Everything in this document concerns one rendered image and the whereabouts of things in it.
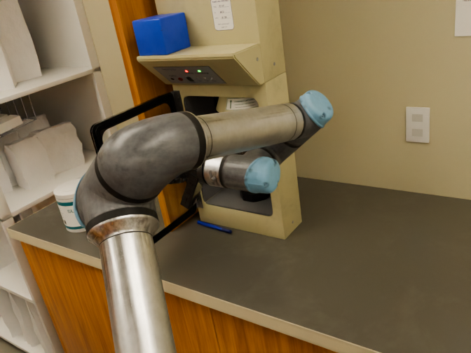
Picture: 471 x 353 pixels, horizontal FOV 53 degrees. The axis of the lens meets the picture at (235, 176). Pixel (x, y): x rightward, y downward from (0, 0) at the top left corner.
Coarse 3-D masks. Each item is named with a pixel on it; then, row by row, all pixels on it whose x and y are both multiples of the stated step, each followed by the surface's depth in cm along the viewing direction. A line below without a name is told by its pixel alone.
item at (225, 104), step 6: (222, 102) 133; (228, 102) 131; (234, 102) 130; (240, 102) 130; (246, 102) 129; (252, 102) 130; (216, 108) 138; (222, 108) 133; (228, 108) 131; (234, 108) 130; (240, 108) 130; (246, 108) 129
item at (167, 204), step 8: (144, 112) 128; (152, 112) 130; (160, 112) 133; (168, 112) 135; (128, 120) 124; (136, 120) 126; (112, 128) 120; (120, 128) 122; (104, 136) 118; (96, 152) 117; (168, 184) 139; (176, 184) 142; (184, 184) 145; (168, 192) 140; (176, 192) 142; (160, 200) 137; (168, 200) 140; (176, 200) 143; (160, 208) 137; (168, 208) 140; (176, 208) 143; (184, 208) 147; (160, 216) 138; (168, 216) 141; (176, 216) 144; (160, 224) 138; (168, 224) 141
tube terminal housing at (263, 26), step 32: (160, 0) 126; (192, 0) 121; (256, 0) 111; (192, 32) 125; (224, 32) 119; (256, 32) 114; (224, 96) 128; (256, 96) 122; (288, 96) 129; (288, 160) 134; (288, 192) 136; (224, 224) 150; (256, 224) 142; (288, 224) 138
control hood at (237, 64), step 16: (192, 48) 123; (208, 48) 119; (224, 48) 115; (240, 48) 111; (256, 48) 114; (144, 64) 126; (160, 64) 123; (176, 64) 120; (192, 64) 117; (208, 64) 114; (224, 64) 112; (240, 64) 110; (256, 64) 114; (224, 80) 120; (240, 80) 117; (256, 80) 115
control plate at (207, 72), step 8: (160, 72) 127; (168, 72) 126; (176, 72) 124; (184, 72) 123; (192, 72) 121; (200, 72) 120; (208, 72) 118; (168, 80) 131; (176, 80) 129; (184, 80) 127; (200, 80) 124; (208, 80) 123; (216, 80) 121
